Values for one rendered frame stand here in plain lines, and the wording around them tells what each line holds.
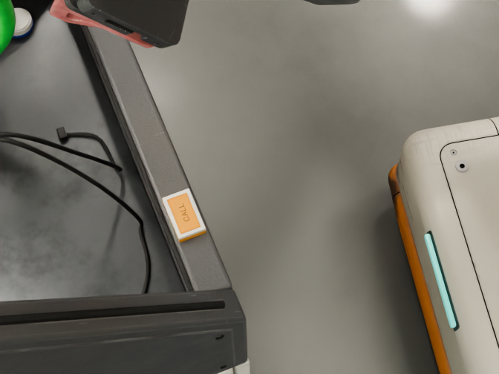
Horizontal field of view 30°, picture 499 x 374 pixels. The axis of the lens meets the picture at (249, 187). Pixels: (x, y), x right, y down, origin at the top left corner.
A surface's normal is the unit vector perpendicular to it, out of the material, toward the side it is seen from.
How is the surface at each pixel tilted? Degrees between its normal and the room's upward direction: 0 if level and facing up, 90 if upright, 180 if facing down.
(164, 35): 46
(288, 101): 0
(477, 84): 0
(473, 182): 0
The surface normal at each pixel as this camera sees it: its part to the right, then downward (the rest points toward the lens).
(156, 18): 0.65, -0.04
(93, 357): 0.38, 0.83
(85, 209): -0.01, -0.44
